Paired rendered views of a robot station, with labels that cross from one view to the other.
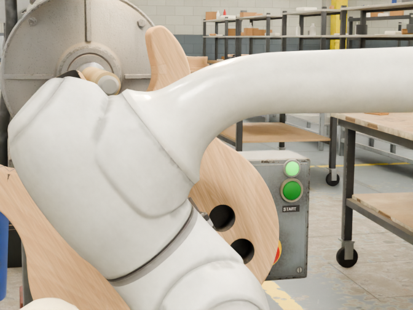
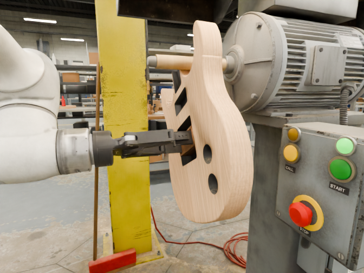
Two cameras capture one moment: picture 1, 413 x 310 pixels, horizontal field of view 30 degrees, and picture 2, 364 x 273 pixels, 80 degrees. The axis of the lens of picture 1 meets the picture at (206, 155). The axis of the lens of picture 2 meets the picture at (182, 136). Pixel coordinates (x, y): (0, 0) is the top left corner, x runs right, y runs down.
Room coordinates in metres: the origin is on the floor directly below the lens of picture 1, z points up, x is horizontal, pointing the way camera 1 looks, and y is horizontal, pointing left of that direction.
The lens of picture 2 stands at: (0.94, -0.41, 1.18)
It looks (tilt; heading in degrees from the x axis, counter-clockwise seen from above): 12 degrees down; 85
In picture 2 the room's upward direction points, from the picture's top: straight up
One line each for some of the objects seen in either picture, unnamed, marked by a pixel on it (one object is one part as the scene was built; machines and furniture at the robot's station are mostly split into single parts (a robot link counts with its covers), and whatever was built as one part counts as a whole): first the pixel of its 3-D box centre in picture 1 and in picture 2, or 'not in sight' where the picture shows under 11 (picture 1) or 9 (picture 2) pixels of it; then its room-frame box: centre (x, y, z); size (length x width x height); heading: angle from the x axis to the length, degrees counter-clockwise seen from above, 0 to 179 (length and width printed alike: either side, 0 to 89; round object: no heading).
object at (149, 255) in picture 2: not in sight; (131, 243); (0.69, 1.10, 0.02); 0.40 x 0.40 x 0.02; 14
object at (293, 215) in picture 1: (227, 223); (340, 187); (1.30, -0.04, 0.99); 0.24 x 0.21 x 0.26; 14
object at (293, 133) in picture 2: not in sight; (292, 134); (1.18, -0.05, 1.11); 0.03 x 0.01 x 0.03; 104
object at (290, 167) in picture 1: (292, 168); (344, 145); (1.20, -0.14, 1.11); 0.03 x 0.01 x 0.03; 104
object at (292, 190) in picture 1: (291, 189); (342, 169); (1.20, -0.13, 1.07); 0.03 x 0.01 x 0.03; 104
